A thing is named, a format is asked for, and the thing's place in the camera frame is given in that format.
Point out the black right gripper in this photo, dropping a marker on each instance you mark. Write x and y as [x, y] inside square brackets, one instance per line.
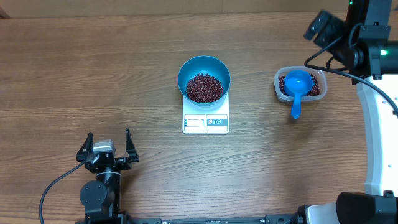
[333, 30]

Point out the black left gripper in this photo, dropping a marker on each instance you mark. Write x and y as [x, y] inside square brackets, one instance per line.
[125, 164]

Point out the blue plastic measuring scoop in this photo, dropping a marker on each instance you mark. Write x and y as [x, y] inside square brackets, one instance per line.
[297, 84]

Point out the white digital kitchen scale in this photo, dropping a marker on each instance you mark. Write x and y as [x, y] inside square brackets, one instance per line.
[206, 118]

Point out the red adzuki beans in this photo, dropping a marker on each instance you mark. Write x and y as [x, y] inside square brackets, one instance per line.
[206, 89]

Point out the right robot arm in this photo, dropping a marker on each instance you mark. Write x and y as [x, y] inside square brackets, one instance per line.
[361, 44]

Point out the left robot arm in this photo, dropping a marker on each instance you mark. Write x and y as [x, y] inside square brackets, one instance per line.
[101, 197]

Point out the blue metal bowl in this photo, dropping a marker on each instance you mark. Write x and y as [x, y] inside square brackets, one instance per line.
[203, 64]

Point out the clear plastic container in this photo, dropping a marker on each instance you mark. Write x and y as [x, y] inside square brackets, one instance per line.
[321, 90]

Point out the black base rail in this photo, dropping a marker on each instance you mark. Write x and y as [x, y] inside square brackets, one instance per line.
[214, 220]

